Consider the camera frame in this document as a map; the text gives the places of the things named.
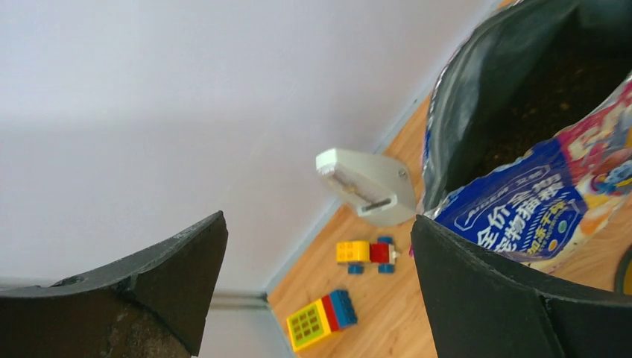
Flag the yellow blue red toy block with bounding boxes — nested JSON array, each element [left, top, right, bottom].
[[285, 289, 358, 353]]

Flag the small yellow toy car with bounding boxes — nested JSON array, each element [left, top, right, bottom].
[[335, 236, 399, 275]]

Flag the white small box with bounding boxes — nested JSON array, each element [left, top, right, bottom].
[[315, 148, 417, 227]]

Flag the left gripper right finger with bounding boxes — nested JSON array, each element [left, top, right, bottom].
[[411, 216, 631, 357]]

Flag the yellow double pet bowl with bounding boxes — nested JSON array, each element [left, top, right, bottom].
[[614, 247, 632, 295]]

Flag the colourful pet food bag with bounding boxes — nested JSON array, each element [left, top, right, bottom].
[[418, 1, 631, 273]]

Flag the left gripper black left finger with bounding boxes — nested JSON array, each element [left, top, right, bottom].
[[1, 212, 228, 357]]

